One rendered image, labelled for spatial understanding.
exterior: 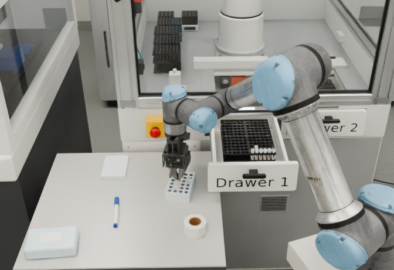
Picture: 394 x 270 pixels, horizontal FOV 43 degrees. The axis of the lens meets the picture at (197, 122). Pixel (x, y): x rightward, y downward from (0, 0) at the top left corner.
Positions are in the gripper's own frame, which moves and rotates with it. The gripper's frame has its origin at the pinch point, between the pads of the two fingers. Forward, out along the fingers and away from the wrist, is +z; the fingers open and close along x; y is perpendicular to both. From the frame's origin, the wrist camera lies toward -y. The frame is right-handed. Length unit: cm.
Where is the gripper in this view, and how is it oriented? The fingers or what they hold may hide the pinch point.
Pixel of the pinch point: (177, 175)
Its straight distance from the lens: 175.3
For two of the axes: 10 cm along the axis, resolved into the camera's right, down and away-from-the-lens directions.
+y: -1.6, 5.2, -8.4
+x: 9.9, 0.8, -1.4
